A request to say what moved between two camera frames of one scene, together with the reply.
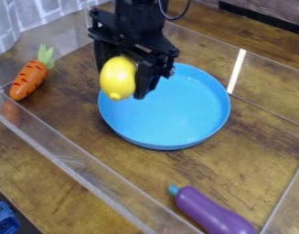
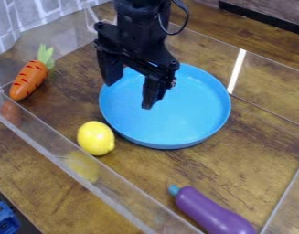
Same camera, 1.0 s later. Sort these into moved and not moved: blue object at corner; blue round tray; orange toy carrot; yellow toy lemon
Moved: yellow toy lemon
Not moved: blue object at corner; orange toy carrot; blue round tray
